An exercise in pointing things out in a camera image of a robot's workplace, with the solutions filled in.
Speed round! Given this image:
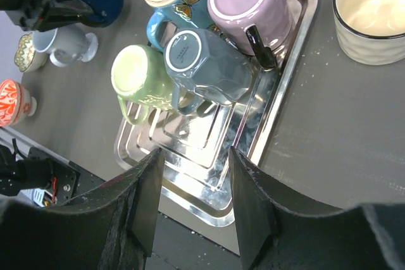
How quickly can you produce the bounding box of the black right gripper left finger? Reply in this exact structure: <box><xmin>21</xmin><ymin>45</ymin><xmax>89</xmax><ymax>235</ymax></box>
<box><xmin>1</xmin><ymin>149</ymin><xmax>164</xmax><ymax>269</ymax></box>

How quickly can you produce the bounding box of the silver metal tray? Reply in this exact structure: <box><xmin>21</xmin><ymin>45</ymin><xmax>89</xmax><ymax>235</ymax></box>
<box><xmin>115</xmin><ymin>0</ymin><xmax>318</xmax><ymax>227</ymax></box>

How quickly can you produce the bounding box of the cream mug black rim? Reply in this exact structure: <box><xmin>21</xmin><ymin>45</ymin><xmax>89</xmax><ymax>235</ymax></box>
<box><xmin>332</xmin><ymin>0</ymin><xmax>404</xmax><ymax>66</ymax></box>

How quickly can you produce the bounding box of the floral patterned small bowl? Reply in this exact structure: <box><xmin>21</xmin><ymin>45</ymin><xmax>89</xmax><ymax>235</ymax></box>
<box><xmin>14</xmin><ymin>32</ymin><xmax>48</xmax><ymax>73</ymax></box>

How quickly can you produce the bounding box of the light green mug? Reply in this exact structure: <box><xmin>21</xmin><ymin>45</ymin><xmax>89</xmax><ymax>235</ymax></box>
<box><xmin>111</xmin><ymin>44</ymin><xmax>174</xmax><ymax>125</ymax></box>

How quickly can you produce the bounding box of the grey-blue mug white inside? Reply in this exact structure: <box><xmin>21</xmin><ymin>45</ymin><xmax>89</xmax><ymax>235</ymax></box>
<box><xmin>164</xmin><ymin>28</ymin><xmax>254</xmax><ymax>115</ymax></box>

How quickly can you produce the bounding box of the orange patterned small plate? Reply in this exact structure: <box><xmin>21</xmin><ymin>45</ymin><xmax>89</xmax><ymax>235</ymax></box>
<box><xmin>1</xmin><ymin>79</ymin><xmax>37</xmax><ymax>127</ymax></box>

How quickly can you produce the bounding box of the clear plastic measuring cup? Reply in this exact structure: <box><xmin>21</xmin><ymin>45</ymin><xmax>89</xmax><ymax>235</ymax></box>
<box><xmin>32</xmin><ymin>25</ymin><xmax>99</xmax><ymax>67</ymax></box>

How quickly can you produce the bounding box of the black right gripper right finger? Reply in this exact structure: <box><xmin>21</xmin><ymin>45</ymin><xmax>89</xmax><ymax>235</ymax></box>
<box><xmin>228</xmin><ymin>148</ymin><xmax>404</xmax><ymax>269</ymax></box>

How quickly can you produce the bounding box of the lilac ceramic mug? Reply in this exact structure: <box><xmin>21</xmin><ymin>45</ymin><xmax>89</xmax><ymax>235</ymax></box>
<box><xmin>208</xmin><ymin>0</ymin><xmax>293</xmax><ymax>70</ymax></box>

